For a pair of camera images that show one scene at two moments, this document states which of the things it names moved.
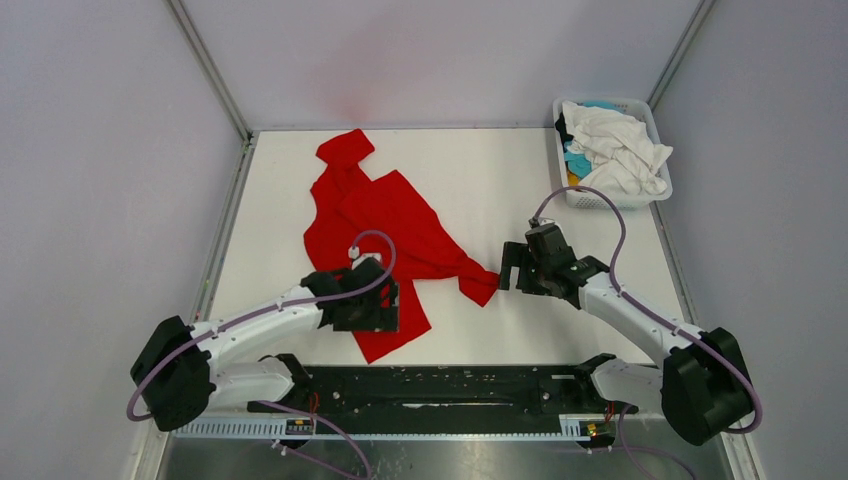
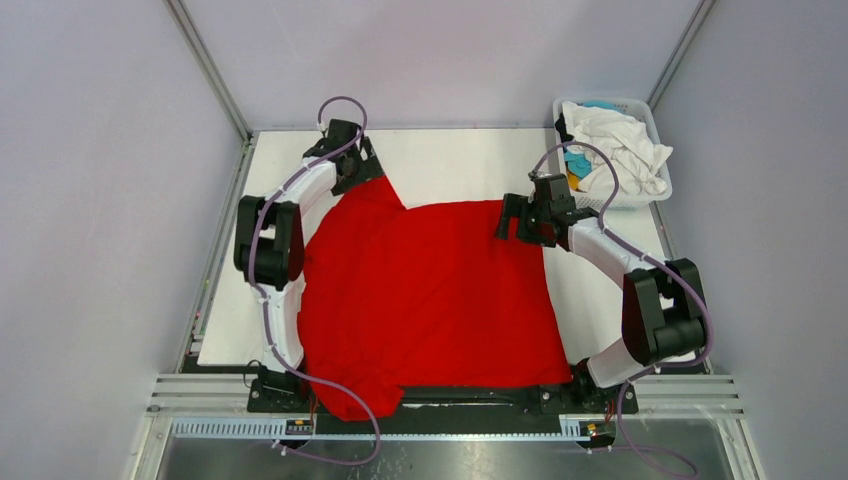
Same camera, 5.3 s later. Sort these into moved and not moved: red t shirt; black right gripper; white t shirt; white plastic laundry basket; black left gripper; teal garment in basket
Moved: red t shirt; black left gripper; black right gripper
Not moved: teal garment in basket; white t shirt; white plastic laundry basket
